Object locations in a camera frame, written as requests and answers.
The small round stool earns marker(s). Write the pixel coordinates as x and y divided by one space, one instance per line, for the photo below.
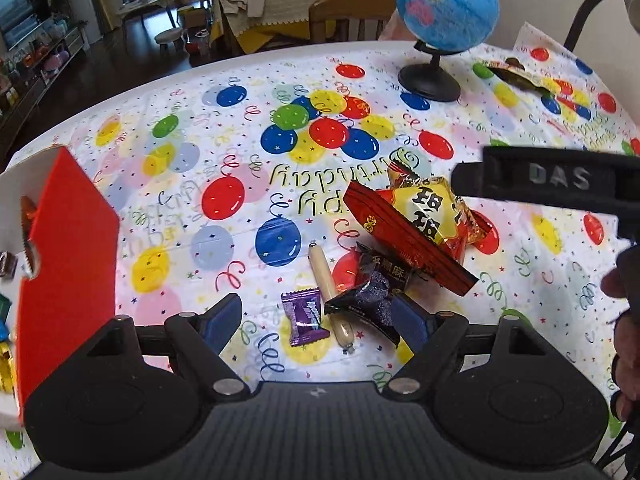
170 37

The television cabinet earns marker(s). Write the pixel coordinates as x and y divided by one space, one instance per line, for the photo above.
35 75

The person's right hand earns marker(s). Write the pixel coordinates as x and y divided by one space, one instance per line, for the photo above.
625 330

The dark brown yellow snack wrapper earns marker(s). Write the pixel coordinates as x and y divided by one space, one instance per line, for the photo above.
522 77

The pink cloth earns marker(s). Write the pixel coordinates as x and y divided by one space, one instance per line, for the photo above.
397 27

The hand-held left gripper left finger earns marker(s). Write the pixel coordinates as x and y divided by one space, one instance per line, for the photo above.
220 320

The dark red snack packet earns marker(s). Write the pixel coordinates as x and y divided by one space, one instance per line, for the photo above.
380 215

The television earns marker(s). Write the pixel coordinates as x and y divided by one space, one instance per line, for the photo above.
22 12

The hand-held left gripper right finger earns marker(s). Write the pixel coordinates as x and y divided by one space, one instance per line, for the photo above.
410 321

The purple candy packet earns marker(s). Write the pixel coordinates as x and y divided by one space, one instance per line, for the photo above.
305 315

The black snack packet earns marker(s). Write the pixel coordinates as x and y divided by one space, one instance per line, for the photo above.
375 295

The red cardboard box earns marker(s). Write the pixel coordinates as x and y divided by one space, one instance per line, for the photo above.
65 270

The black curved bar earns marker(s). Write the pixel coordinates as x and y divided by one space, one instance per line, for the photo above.
585 10

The blue desk globe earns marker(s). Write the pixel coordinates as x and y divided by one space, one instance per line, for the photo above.
445 5

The beige sausage stick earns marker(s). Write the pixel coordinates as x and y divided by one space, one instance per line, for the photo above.
322 272

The balloon print tablecloth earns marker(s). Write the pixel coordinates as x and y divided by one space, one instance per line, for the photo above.
200 160

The wooden chair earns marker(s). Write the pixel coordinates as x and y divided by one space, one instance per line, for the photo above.
350 15

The yellow orange snack packet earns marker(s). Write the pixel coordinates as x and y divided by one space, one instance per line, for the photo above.
435 210

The cream lace blanket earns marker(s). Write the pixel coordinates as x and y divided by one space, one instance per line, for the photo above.
270 5

